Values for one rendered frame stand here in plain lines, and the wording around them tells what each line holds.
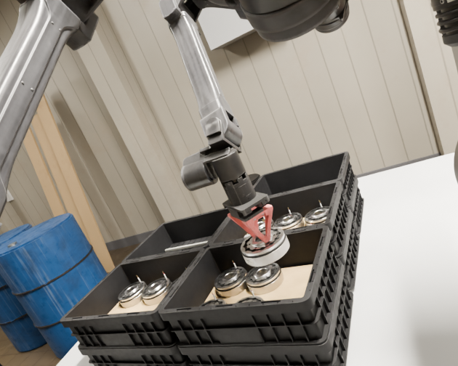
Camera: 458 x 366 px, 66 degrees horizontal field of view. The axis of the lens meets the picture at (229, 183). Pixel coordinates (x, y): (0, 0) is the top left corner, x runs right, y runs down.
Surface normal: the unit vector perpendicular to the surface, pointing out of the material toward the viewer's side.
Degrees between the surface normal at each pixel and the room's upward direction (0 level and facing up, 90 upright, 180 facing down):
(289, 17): 128
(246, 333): 90
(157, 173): 90
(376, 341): 0
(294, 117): 90
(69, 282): 90
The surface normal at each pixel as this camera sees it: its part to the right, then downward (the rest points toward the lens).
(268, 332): -0.37, 0.40
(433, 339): -0.40, -0.88
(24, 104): 0.87, -0.20
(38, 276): 0.24, 0.16
